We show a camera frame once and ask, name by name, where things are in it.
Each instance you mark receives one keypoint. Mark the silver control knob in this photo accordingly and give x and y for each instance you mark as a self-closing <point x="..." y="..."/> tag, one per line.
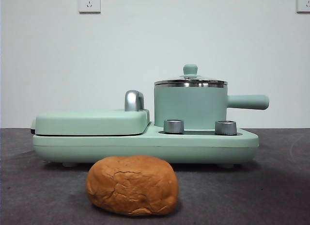
<point x="225" y="128"/>
<point x="173" y="126"/>

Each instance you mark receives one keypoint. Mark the green breakfast machine base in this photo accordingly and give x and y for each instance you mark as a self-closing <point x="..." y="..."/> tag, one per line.
<point x="145" y="149"/>

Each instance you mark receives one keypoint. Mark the green hinged griddle cover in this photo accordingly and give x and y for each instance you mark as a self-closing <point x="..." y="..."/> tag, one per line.
<point x="84" y="123"/>

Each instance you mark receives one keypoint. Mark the glass lid with green knob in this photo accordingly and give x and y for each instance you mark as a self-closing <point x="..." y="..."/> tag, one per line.
<point x="190" y="69"/>

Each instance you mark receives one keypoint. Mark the white wall socket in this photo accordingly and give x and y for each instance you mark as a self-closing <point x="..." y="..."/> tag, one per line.
<point x="304" y="3"/>
<point x="89" y="3"/>

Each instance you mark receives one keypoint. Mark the brown potato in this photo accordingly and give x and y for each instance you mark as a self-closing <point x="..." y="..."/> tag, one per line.
<point x="133" y="186"/>

